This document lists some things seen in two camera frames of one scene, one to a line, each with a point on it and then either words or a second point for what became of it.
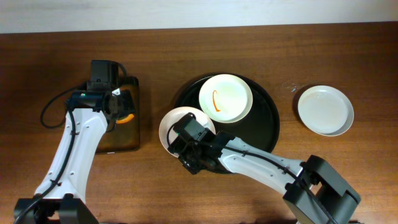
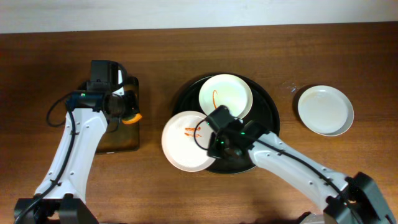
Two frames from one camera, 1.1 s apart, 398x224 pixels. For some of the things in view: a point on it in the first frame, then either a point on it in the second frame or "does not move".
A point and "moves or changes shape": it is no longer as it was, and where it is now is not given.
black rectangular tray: [125, 136] does not move
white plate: [226, 98] does not move
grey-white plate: [326, 110] does not move
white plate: [166, 132] moves or changes shape
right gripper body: [191, 165] → [216, 144]
